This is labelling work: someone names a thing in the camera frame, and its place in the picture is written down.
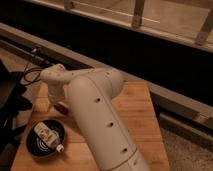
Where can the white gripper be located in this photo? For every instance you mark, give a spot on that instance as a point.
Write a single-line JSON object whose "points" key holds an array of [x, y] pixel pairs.
{"points": [[56, 93]]}

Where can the dark red pepper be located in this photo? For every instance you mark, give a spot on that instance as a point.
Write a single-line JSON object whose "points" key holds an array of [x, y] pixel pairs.
{"points": [[61, 108]]}

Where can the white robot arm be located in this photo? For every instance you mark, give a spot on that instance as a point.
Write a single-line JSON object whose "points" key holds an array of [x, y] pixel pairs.
{"points": [[89, 93]]}

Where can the white plastic bottle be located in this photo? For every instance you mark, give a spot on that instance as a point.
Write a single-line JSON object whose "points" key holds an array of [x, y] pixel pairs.
{"points": [[48, 136]]}

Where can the black chair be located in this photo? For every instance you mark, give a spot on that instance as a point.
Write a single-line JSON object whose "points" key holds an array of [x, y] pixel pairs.
{"points": [[11, 103]]}

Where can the black round bowl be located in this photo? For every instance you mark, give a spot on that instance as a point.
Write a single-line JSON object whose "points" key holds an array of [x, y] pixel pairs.
{"points": [[36, 147]]}

